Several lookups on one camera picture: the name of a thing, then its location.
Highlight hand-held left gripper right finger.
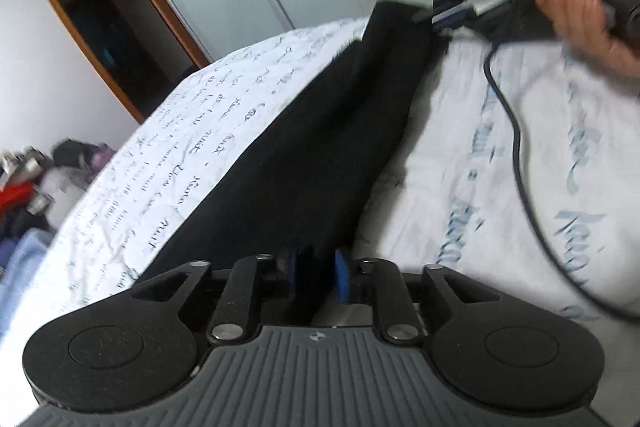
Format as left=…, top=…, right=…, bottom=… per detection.
left=332, top=247, right=497, bottom=345

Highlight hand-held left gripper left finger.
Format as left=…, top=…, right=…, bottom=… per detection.
left=131, top=247, right=312, bottom=345

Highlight black pants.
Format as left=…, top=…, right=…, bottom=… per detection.
left=135, top=0, right=451, bottom=308

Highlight person's right hand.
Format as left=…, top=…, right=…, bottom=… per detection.
left=535, top=0, right=640, bottom=80

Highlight white script-printed bed sheet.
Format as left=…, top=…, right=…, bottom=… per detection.
left=37, top=17, right=640, bottom=325

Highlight pile of clothes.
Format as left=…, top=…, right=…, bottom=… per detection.
left=0, top=139, right=122, bottom=248

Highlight light blue blanket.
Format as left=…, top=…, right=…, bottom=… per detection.
left=0, top=227, right=58, bottom=358

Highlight open wooden shelf unit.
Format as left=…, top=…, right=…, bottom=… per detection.
left=32, top=0, right=212, bottom=124

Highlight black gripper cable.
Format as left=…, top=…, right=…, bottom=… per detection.
left=482, top=38, right=640, bottom=324

